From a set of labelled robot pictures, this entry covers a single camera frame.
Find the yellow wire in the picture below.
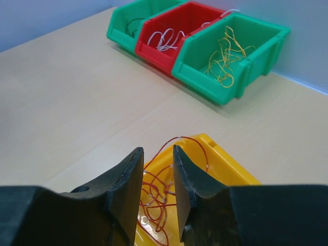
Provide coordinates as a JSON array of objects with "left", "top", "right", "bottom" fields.
[{"left": 203, "top": 25, "right": 257, "bottom": 89}]

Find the red wire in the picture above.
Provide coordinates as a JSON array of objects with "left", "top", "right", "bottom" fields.
[{"left": 137, "top": 135, "right": 210, "bottom": 246}]

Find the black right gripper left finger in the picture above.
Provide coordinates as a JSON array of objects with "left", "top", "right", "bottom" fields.
[{"left": 1, "top": 147, "right": 144, "bottom": 245}]

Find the red plastic bin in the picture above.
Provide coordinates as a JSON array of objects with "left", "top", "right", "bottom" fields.
[{"left": 135, "top": 1, "right": 233, "bottom": 75}]

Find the dark brown wire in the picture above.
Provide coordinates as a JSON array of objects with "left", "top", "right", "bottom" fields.
[{"left": 125, "top": 17, "right": 147, "bottom": 38}]

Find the left green plastic bin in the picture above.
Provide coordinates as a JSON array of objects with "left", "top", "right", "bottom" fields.
[{"left": 107, "top": 0, "right": 185, "bottom": 54}]

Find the white wire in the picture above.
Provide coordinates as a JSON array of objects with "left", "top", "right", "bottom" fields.
[
  {"left": 201, "top": 9, "right": 240, "bottom": 28},
  {"left": 147, "top": 28, "right": 187, "bottom": 51}
]

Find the right green plastic bin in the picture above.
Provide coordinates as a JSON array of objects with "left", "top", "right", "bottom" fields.
[{"left": 172, "top": 13, "right": 291, "bottom": 105}]

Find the yellow plastic bin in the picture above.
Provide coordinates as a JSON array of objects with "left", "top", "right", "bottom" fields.
[{"left": 134, "top": 134, "right": 260, "bottom": 246}]

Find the green plastic bin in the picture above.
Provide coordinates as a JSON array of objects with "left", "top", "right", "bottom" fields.
[
  {"left": 172, "top": 13, "right": 291, "bottom": 105},
  {"left": 107, "top": 0, "right": 185, "bottom": 54}
]

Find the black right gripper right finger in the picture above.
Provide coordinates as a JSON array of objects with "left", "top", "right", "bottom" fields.
[{"left": 173, "top": 146, "right": 327, "bottom": 245}]

